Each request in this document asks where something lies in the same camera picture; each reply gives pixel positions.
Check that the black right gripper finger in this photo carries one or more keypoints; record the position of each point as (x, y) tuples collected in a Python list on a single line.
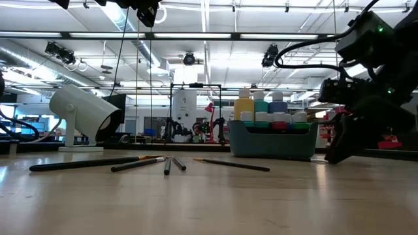
[(343, 137), (382, 124)]

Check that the small green paint bottle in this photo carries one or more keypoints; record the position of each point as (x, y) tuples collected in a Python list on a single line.
[(299, 117)]

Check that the small blue paint bottle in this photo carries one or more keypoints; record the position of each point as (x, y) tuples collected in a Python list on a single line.
[(289, 126)]

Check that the large periwinkle paint bottle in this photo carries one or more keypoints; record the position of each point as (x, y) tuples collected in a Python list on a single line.
[(278, 107)]

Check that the small reddish brown paint bottle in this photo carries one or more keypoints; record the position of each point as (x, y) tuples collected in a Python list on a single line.
[(279, 125)]

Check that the teal plastic caddy bin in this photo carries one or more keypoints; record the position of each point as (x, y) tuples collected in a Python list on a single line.
[(271, 143)]

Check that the small teal paint bottle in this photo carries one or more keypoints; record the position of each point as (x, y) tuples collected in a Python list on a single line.
[(261, 117), (246, 116)]

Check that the black yellow-tipped paintbrush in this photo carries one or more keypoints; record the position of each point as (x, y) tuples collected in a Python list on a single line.
[(235, 165)]

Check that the black silver-ferrule paintbrush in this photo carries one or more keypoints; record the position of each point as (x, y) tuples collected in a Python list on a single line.
[(137, 164)]

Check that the thick black gold-ferrule paintbrush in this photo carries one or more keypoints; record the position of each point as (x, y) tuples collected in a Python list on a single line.
[(81, 164)]

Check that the black background robot arm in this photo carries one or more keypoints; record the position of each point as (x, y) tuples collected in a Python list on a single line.
[(220, 125), (171, 129)]

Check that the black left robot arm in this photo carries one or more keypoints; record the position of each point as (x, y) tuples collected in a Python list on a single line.
[(124, 3)]

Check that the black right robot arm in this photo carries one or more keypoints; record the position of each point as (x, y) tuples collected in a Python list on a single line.
[(408, 32)]

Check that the large teal paint bottle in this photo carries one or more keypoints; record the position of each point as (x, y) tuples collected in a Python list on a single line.
[(261, 106)]

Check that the large yellow paint bottle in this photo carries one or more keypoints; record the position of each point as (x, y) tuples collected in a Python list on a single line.
[(244, 107)]

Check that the black monitor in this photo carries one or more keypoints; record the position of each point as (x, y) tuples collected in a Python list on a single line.
[(119, 102)]

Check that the black ceiling spotlight cluster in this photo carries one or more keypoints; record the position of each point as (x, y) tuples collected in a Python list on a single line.
[(60, 52)]

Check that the red desk lamp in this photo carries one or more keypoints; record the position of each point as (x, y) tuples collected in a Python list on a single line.
[(209, 107)]

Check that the white spot lamp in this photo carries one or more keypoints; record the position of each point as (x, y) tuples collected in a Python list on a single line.
[(81, 111)]

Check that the person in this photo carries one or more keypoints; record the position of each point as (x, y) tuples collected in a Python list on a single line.
[(197, 128)]

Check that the blue lit screens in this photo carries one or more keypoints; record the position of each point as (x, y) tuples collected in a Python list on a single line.
[(29, 125)]

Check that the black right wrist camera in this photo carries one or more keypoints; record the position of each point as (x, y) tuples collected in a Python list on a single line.
[(362, 42)]

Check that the black dome ceiling camera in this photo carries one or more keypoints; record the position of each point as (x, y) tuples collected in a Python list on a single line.
[(188, 58)]

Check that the black overhead frame bar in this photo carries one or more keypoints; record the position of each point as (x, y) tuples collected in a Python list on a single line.
[(235, 36)]

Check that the silver ceiling duct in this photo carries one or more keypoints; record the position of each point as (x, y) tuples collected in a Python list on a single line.
[(39, 67)]

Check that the black aluminium table frame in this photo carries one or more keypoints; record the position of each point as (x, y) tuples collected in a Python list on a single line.
[(163, 147)]

